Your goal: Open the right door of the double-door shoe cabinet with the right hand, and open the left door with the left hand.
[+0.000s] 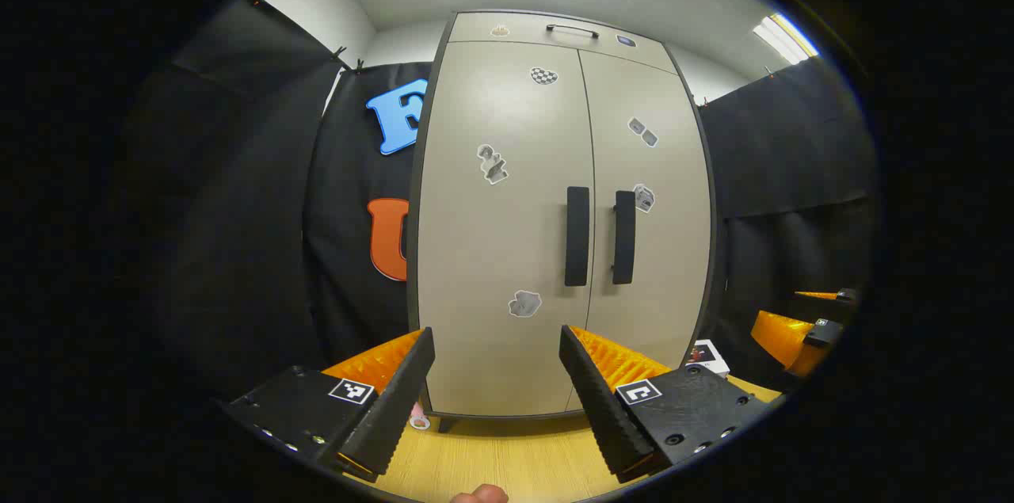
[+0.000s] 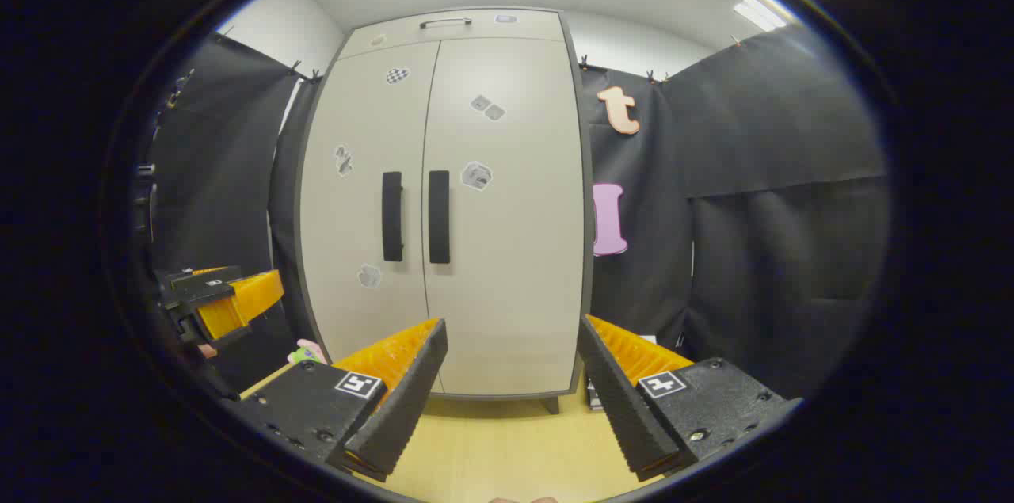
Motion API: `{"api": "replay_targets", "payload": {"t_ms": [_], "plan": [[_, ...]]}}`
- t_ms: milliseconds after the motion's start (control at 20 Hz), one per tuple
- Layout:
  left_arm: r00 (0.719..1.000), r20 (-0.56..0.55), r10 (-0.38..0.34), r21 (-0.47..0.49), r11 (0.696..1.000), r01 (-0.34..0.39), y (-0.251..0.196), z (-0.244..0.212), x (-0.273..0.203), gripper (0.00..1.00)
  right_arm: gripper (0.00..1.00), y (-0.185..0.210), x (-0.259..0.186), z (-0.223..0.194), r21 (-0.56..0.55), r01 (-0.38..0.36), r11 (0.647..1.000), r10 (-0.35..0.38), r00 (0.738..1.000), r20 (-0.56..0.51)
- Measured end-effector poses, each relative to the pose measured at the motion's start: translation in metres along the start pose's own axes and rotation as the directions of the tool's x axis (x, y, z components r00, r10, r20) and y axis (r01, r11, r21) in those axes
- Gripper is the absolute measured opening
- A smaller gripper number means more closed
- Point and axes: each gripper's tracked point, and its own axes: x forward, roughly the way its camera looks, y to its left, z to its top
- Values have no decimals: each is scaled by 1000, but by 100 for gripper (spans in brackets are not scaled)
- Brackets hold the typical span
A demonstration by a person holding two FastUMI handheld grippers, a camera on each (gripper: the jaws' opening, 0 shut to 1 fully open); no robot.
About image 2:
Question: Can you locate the beige cabinet door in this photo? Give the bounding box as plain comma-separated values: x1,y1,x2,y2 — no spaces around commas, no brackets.
421,37,587,397
299,41,444,394

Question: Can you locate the beige double-door shoe cabinet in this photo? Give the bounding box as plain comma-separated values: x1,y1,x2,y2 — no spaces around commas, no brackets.
295,6,595,415

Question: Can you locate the ceiling light panel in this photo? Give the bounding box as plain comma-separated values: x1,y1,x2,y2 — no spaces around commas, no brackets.
733,0,787,32

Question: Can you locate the white printed box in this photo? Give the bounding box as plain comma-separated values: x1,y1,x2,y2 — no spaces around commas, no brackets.
585,334,660,411

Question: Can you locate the black backdrop cloth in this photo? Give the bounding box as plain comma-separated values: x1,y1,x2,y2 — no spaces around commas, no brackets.
581,24,892,401
151,32,318,393

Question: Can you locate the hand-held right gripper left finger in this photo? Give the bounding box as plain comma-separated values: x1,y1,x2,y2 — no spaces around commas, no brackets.
238,318,449,483

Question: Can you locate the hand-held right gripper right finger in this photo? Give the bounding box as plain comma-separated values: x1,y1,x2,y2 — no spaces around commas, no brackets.
577,314,802,483

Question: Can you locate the beige cabinet top panel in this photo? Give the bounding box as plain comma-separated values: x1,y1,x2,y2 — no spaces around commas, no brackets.
341,10,565,60

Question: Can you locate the pink green plush toy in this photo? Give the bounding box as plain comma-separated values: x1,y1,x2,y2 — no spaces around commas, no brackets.
288,339,327,366

